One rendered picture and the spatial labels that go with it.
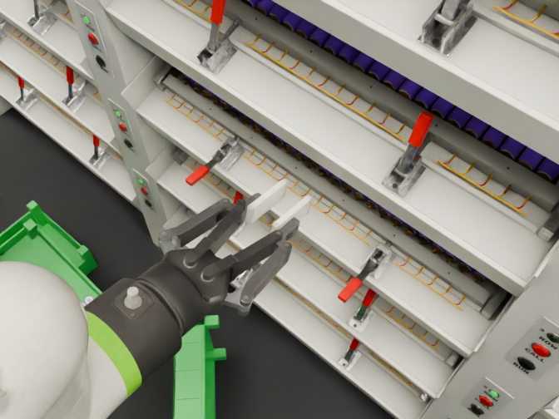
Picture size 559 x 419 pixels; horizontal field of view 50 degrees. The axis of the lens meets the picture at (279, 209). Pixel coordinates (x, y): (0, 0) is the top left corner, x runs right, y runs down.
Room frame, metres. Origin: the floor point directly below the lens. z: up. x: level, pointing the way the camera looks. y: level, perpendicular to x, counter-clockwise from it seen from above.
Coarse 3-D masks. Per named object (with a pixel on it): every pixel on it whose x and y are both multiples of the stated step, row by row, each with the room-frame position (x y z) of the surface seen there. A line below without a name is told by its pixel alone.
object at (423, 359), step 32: (160, 160) 0.65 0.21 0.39; (192, 160) 0.67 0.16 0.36; (192, 192) 0.61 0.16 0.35; (224, 192) 0.60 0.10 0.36; (256, 224) 0.53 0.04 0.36; (320, 256) 0.47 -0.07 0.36; (320, 288) 0.42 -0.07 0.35; (352, 320) 0.36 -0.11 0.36; (384, 320) 0.36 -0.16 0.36; (384, 352) 0.31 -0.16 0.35; (416, 352) 0.31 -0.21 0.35; (448, 352) 0.31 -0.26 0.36; (416, 384) 0.27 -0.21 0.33
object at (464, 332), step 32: (160, 64) 0.68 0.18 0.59; (128, 96) 0.63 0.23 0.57; (160, 96) 0.65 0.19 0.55; (160, 128) 0.60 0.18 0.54; (192, 128) 0.59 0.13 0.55; (256, 160) 0.53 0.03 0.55; (256, 192) 0.48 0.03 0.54; (288, 192) 0.47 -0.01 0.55; (352, 192) 0.46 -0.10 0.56; (320, 224) 0.42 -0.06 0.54; (352, 224) 0.42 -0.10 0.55; (352, 256) 0.38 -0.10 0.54; (384, 288) 0.33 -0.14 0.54; (416, 288) 0.33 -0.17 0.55; (416, 320) 0.30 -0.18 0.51; (448, 320) 0.29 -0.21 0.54; (480, 320) 0.28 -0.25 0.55
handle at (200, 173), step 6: (216, 156) 0.52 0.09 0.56; (222, 156) 0.52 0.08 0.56; (210, 162) 0.51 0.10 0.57; (216, 162) 0.51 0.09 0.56; (198, 168) 0.50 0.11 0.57; (204, 168) 0.50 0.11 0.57; (210, 168) 0.50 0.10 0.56; (192, 174) 0.49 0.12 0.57; (198, 174) 0.49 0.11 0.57; (204, 174) 0.49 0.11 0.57; (186, 180) 0.48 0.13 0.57; (192, 180) 0.48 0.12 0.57; (198, 180) 0.48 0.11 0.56
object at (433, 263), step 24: (192, 96) 0.63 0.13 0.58; (192, 120) 0.60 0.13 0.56; (216, 120) 0.58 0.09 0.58; (264, 144) 0.54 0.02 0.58; (288, 168) 0.49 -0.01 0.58; (336, 192) 0.45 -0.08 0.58; (360, 216) 0.42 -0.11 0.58; (408, 240) 0.38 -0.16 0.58; (432, 264) 0.35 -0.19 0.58; (432, 288) 0.32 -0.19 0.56; (456, 288) 0.32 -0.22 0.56; (480, 288) 0.31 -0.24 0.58
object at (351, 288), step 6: (372, 258) 0.36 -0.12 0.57; (372, 264) 0.35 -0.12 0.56; (366, 270) 0.34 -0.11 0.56; (372, 270) 0.34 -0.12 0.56; (360, 276) 0.34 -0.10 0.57; (366, 276) 0.34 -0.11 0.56; (354, 282) 0.33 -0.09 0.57; (360, 282) 0.33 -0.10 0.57; (348, 288) 0.32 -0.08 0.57; (354, 288) 0.32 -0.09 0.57; (342, 294) 0.31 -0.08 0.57; (348, 294) 0.31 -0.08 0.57; (342, 300) 0.30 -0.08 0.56
